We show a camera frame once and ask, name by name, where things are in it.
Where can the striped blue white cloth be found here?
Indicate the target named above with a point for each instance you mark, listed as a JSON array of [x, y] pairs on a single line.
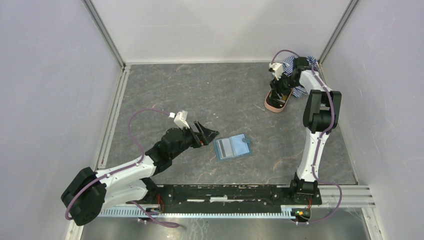
[[291, 69]]

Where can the pink card box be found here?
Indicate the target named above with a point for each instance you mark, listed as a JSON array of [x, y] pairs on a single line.
[[276, 107]]

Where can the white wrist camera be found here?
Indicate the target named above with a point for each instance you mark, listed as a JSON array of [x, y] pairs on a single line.
[[276, 69], [180, 119]]

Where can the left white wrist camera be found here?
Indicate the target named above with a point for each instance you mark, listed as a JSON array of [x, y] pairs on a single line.
[[180, 119]]

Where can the white credit card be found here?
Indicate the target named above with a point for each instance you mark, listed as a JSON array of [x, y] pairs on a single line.
[[225, 148]]

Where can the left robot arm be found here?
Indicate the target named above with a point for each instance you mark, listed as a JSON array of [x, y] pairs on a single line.
[[91, 192]]

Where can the aluminium frame rail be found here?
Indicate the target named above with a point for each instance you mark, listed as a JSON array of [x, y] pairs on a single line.
[[345, 196]]

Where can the light blue cable duct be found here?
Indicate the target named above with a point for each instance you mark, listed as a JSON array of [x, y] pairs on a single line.
[[135, 212]]

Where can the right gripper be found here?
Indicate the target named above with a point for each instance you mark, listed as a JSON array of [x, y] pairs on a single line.
[[277, 88]]

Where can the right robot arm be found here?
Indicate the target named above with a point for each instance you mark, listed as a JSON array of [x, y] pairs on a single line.
[[320, 117]]

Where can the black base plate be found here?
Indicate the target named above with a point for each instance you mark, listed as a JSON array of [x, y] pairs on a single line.
[[227, 199]]

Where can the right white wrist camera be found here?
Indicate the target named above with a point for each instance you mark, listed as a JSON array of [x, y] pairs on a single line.
[[276, 69]]

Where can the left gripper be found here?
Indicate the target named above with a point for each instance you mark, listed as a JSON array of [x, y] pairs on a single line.
[[205, 136]]

